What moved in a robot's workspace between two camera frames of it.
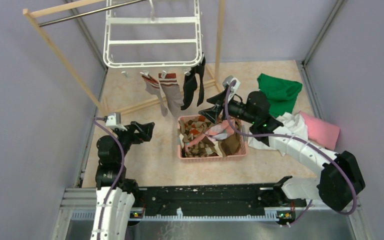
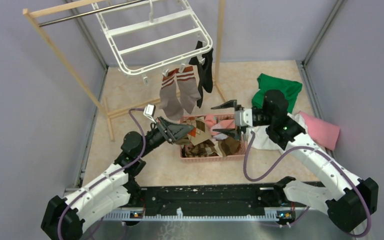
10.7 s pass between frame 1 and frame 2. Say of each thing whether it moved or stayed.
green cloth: stayed
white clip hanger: moved
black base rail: stayed
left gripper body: moved
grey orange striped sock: moved
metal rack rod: stayed
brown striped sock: stayed
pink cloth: stayed
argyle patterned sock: moved
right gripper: moved
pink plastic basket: stayed
